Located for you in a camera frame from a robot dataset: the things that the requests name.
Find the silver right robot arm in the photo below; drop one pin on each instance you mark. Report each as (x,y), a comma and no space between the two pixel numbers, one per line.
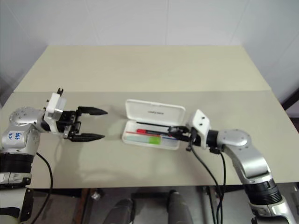
(236,140)

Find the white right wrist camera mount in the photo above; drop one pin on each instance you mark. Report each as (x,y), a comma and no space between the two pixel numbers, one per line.
(198,123)

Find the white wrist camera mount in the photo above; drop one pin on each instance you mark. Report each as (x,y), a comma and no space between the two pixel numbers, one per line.
(52,105)
(198,123)

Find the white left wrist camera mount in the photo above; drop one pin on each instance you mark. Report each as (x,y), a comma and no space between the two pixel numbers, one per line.
(52,105)

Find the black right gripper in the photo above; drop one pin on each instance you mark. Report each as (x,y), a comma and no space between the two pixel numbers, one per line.
(187,135)

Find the grey metal table leg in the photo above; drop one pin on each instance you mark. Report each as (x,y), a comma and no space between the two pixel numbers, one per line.
(209,205)

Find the reddish table frame bar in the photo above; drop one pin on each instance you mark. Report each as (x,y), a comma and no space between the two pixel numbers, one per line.
(84,205)

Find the white hinged pencil case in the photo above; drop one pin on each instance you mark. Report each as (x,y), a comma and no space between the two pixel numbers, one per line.
(154,112)

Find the clear glue stick green cap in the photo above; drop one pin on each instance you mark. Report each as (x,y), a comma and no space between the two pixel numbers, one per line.
(154,140)

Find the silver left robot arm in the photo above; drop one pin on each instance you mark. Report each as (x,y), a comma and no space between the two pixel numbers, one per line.
(21,137)

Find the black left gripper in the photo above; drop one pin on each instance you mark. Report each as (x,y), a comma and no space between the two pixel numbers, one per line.
(67,121)

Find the black metal stand frame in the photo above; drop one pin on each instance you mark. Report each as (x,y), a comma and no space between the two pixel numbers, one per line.
(293,102)

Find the black marker with red cap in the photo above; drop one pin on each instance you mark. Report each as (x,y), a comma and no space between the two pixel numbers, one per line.
(142,131)

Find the small shiny metal bracket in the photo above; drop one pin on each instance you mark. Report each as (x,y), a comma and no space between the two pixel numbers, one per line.
(96,195)

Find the dark rounded shape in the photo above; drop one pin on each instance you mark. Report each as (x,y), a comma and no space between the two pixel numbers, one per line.
(125,211)
(182,208)

